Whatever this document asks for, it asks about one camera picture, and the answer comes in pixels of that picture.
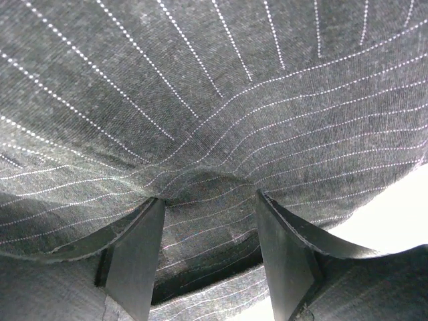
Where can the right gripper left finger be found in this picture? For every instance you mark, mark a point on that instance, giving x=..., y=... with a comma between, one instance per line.
x=129, y=249

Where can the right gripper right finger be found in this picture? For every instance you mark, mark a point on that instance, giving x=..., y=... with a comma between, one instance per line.
x=289, y=246

